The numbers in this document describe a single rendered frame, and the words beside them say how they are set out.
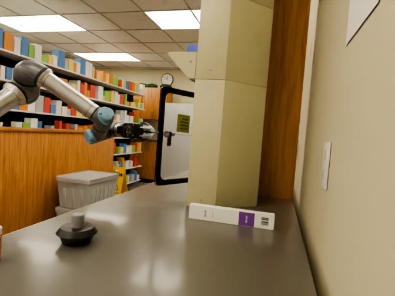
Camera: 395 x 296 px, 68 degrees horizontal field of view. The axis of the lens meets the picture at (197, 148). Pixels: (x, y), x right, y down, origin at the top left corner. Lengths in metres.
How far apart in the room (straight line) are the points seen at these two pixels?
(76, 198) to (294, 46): 2.59
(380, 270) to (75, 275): 0.49
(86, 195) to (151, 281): 2.69
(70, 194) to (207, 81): 2.51
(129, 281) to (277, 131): 1.02
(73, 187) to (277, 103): 2.42
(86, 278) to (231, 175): 0.67
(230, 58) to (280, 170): 0.59
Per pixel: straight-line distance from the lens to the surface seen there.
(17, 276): 0.65
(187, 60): 1.13
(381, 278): 0.42
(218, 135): 1.07
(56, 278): 0.62
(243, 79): 1.13
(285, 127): 1.42
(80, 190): 3.27
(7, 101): 1.53
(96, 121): 1.41
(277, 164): 1.42
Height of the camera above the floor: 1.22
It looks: 3 degrees down
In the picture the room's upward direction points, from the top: 4 degrees clockwise
